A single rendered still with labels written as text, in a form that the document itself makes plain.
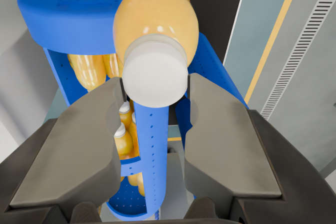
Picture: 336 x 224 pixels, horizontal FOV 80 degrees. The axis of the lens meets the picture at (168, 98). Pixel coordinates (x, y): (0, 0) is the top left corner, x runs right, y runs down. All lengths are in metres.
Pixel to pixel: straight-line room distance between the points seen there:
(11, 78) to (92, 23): 0.44
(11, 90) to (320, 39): 2.29
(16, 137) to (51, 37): 0.40
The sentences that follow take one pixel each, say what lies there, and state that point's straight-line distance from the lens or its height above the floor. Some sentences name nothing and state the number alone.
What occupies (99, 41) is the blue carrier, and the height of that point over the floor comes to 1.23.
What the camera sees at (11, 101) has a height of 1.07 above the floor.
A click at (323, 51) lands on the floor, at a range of 2.48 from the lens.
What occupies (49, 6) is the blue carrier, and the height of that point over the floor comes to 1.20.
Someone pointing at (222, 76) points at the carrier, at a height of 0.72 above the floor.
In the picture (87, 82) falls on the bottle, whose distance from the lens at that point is 0.51.
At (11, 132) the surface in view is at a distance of 0.70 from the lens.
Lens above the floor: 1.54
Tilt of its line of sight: 48 degrees down
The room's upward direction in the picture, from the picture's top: 169 degrees clockwise
